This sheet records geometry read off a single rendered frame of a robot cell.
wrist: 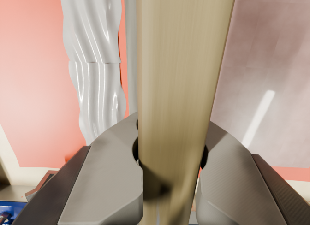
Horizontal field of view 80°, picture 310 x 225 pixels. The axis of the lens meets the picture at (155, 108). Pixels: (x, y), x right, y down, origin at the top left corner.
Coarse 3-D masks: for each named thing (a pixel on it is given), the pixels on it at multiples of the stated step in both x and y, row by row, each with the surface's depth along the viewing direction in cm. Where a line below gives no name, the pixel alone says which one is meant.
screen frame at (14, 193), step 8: (0, 184) 37; (8, 184) 37; (0, 192) 36; (8, 192) 36; (16, 192) 36; (24, 192) 36; (0, 200) 34; (8, 200) 34; (16, 200) 34; (24, 200) 34; (192, 208) 34; (192, 216) 34
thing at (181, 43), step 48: (144, 0) 5; (192, 0) 5; (144, 48) 6; (192, 48) 6; (144, 96) 7; (192, 96) 7; (144, 144) 8; (192, 144) 8; (144, 192) 9; (192, 192) 9
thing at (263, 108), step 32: (0, 64) 26; (32, 64) 26; (64, 64) 25; (0, 96) 28; (32, 96) 28; (64, 96) 28; (224, 96) 27; (256, 96) 26; (288, 96) 26; (32, 128) 31; (64, 128) 30; (224, 128) 29; (256, 128) 29; (288, 128) 29; (32, 160) 34; (64, 160) 34; (288, 160) 32
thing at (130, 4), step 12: (132, 0) 11; (132, 12) 11; (132, 24) 11; (132, 36) 12; (132, 48) 12; (132, 60) 12; (132, 72) 13; (132, 84) 13; (132, 96) 14; (132, 108) 14
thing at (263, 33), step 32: (0, 0) 22; (32, 0) 22; (256, 0) 21; (288, 0) 21; (0, 32) 24; (32, 32) 24; (256, 32) 23; (288, 32) 22; (224, 64) 24; (256, 64) 24; (288, 64) 24
